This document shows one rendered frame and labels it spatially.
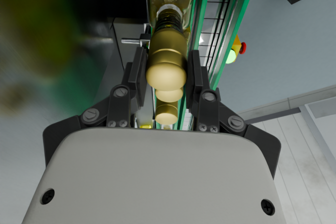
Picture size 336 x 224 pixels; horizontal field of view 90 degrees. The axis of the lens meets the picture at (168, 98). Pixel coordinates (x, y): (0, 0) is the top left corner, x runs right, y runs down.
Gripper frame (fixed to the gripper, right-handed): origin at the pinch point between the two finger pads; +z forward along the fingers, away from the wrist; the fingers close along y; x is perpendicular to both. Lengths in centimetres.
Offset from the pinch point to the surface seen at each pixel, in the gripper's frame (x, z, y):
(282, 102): -174, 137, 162
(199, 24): -7.7, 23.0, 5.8
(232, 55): -23.1, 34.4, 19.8
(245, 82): -62, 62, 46
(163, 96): -6.5, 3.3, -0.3
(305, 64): -47, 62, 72
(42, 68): -1.9, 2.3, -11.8
